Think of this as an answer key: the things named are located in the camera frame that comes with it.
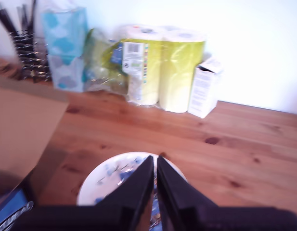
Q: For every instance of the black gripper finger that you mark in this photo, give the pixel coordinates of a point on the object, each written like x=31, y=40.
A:
x=177, y=192
x=133, y=192

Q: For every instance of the blue protein snack bar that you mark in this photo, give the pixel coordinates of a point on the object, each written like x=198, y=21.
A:
x=155, y=216

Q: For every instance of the white floral plate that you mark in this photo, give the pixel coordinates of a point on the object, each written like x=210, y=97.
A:
x=95, y=190

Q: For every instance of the white printed small carton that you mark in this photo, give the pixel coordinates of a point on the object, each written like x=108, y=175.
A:
x=203, y=91

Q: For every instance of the snack bar carton box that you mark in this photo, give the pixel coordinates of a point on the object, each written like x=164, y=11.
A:
x=23, y=132

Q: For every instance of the grey patterned tissue box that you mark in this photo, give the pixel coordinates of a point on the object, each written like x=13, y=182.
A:
x=66, y=74

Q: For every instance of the turquoise patterned tissue box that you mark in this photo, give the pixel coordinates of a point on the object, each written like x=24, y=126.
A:
x=64, y=31

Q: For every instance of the yellow paper towel pack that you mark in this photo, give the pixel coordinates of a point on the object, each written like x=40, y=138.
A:
x=174, y=72

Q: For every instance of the crumpled clear plastic bag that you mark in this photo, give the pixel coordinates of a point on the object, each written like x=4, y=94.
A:
x=102, y=72

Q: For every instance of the black thin stick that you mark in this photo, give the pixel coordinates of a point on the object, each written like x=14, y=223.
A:
x=22, y=19
x=5, y=20
x=33, y=14

